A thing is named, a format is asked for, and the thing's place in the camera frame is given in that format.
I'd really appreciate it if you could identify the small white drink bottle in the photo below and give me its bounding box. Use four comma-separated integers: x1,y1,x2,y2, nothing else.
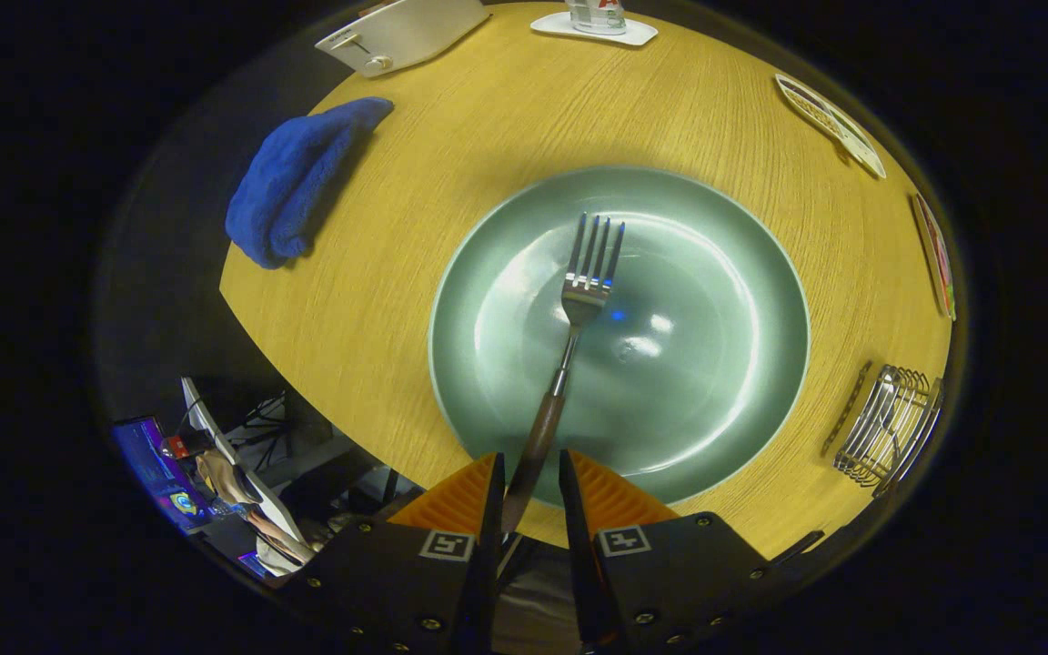
565,0,627,35

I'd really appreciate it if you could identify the wooden handled metal fork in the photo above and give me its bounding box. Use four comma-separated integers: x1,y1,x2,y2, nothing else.
501,213,626,535

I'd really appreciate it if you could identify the white divided snack tray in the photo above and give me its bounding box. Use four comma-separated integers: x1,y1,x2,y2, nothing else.
775,74,887,179

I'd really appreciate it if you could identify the metal wire basket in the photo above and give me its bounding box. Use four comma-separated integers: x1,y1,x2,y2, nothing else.
821,361,945,499

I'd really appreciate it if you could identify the blue cloth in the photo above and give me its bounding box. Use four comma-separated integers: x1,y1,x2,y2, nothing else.
225,97,395,270

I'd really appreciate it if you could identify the white toaster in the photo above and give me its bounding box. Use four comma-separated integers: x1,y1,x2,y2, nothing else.
315,0,491,78

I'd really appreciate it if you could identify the green ceramic plate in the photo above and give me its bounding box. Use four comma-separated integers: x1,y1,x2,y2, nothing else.
428,166,811,508

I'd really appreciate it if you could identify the white square coaster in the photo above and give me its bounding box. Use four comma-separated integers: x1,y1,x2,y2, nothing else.
530,11,659,47

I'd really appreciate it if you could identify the white panel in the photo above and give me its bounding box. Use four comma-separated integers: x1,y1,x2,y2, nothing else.
181,378,307,547

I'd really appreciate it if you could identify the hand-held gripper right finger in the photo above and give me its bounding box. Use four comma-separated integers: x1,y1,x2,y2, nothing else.
558,448,777,655

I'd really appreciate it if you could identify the glowing blue computer monitor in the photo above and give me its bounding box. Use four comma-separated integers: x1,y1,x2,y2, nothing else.
112,417,216,530

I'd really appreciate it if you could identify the white food plate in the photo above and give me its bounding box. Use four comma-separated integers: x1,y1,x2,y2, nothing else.
912,191,958,321

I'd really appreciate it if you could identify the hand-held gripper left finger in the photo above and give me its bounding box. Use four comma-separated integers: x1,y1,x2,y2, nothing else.
281,451,508,655

